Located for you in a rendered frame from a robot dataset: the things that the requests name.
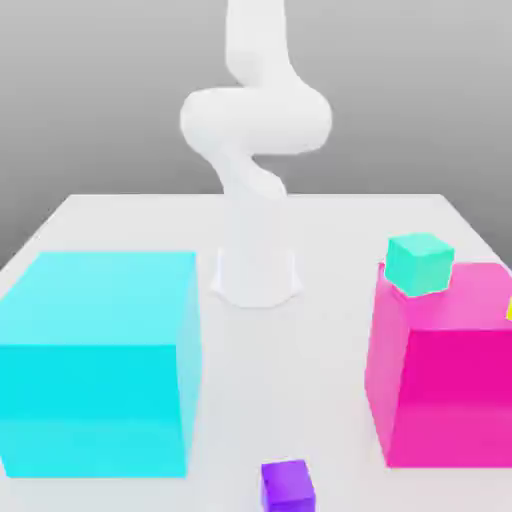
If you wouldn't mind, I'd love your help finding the large pink box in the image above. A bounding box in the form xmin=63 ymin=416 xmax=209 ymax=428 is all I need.
xmin=363 ymin=260 xmax=512 ymax=469

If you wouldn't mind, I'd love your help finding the small purple cube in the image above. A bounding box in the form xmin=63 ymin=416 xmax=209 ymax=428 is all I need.
xmin=260 ymin=459 xmax=317 ymax=512

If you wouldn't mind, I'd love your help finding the large cyan box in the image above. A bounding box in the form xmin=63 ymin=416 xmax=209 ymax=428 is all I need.
xmin=0 ymin=250 xmax=202 ymax=480

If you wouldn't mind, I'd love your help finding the small teal cube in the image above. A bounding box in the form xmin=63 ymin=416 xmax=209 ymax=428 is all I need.
xmin=384 ymin=232 xmax=456 ymax=298

